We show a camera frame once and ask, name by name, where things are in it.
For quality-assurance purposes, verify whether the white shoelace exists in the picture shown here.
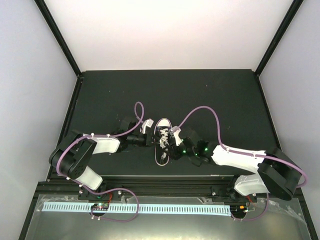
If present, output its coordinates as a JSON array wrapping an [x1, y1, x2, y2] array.
[[158, 127, 169, 160]]

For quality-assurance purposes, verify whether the black sneaker white sole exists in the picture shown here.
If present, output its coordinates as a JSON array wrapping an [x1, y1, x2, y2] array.
[[153, 118, 172, 167]]

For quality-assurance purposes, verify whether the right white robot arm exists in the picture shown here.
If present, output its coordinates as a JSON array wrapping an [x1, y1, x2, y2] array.
[[168, 126, 303, 202]]

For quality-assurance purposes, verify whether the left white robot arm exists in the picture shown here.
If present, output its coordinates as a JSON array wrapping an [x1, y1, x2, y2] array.
[[48, 117, 155, 200]]

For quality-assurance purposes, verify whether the left small circuit board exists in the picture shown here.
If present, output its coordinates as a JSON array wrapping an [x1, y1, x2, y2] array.
[[90, 203, 109, 211]]

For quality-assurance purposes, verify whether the small circuit board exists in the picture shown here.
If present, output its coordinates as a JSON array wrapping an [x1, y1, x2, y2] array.
[[230, 205, 256, 214], [90, 203, 109, 211]]

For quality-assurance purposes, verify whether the right small circuit board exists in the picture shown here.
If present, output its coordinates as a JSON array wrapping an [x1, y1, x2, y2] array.
[[230, 205, 256, 214]]

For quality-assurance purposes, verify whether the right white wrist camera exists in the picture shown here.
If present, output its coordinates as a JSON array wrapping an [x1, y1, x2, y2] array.
[[169, 126, 183, 147]]

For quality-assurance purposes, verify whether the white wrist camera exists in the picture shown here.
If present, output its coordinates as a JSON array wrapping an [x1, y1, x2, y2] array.
[[169, 126, 183, 147], [140, 118, 154, 134]]

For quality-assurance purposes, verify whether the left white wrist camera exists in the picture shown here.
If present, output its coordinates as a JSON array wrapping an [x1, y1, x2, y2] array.
[[140, 118, 154, 134]]

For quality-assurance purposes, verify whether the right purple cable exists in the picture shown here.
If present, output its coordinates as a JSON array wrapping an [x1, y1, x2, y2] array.
[[174, 106, 309, 222]]

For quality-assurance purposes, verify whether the black aluminium mounting rail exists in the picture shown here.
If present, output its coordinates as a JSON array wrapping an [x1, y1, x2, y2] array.
[[35, 176, 256, 203]]

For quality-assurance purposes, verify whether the white slotted cable duct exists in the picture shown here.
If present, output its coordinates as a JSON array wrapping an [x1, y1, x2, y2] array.
[[41, 202, 231, 217]]

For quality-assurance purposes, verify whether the left black frame post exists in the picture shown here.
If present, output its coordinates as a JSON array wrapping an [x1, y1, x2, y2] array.
[[34, 0, 82, 78]]

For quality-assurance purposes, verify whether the black frame post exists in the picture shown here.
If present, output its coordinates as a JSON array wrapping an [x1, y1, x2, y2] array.
[[34, 0, 82, 78], [254, 0, 304, 77]]

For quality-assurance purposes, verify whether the right black frame post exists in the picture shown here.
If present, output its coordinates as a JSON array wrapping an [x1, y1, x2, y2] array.
[[254, 0, 304, 77]]

